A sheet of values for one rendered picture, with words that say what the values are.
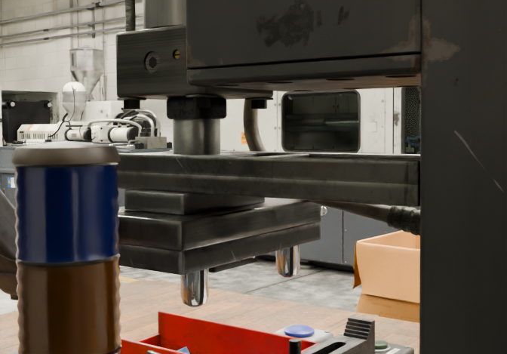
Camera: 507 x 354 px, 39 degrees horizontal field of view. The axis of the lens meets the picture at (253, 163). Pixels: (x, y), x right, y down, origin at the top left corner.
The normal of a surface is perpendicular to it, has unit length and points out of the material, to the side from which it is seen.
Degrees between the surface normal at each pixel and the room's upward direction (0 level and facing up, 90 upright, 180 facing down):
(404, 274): 87
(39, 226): 76
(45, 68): 90
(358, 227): 90
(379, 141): 90
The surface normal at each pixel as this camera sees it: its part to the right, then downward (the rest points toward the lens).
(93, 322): 0.66, -0.21
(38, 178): -0.29, -0.19
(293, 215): 0.81, 0.03
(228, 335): -0.59, 0.04
